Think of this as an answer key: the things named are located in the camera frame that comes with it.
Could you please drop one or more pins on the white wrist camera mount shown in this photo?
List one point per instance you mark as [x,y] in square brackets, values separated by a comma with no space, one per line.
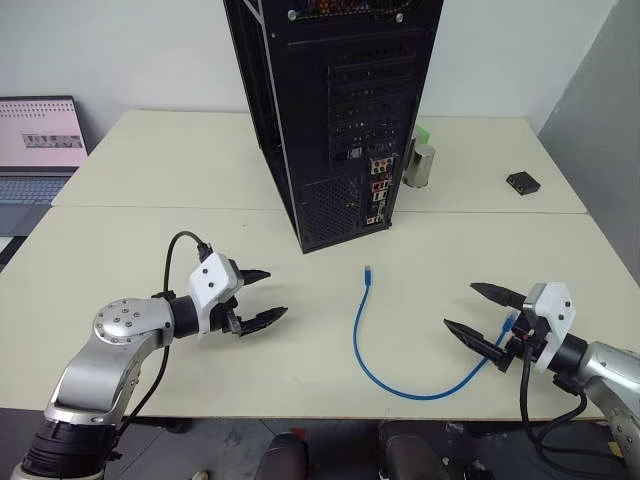
[210,280]
[557,310]

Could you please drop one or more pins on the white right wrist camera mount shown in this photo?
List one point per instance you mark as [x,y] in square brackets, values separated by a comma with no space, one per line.
[557,310]

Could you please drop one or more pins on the small black box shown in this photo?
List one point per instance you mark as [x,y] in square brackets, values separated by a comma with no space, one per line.
[523,182]

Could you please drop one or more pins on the green plastic object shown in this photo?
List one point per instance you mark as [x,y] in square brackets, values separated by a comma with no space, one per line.
[422,136]

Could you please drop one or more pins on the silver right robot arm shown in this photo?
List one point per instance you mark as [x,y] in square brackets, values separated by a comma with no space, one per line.
[610,365]

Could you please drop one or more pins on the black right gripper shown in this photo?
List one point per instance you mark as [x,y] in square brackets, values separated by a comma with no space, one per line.
[525,342]

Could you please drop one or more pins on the black computer tower case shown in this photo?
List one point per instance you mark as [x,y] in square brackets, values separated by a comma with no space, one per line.
[310,100]

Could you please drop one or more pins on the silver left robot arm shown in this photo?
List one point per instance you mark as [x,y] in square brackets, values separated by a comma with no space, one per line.
[120,325]

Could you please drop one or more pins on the silver metal cylinder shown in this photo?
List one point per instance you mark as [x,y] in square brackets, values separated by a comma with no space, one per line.
[419,167]

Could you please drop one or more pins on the dark rounded shape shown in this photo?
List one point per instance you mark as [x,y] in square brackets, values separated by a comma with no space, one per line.
[287,457]
[410,450]

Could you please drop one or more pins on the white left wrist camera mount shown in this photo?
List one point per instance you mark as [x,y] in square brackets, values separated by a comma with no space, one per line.
[210,280]

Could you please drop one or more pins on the grey laptop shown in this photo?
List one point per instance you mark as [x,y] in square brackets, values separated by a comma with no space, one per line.
[40,130]

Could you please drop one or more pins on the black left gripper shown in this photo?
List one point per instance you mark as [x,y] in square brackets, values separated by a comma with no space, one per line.
[226,317]

